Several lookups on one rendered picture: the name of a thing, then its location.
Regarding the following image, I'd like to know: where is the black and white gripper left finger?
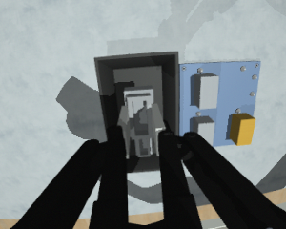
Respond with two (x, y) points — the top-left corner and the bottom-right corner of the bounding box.
(11, 106), (131, 229)

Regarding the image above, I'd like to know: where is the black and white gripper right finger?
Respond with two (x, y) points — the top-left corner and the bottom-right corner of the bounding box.
(152, 103), (286, 229)

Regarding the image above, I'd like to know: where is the yellow rectangular block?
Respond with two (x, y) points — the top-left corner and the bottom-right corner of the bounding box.
(229, 113), (255, 146)

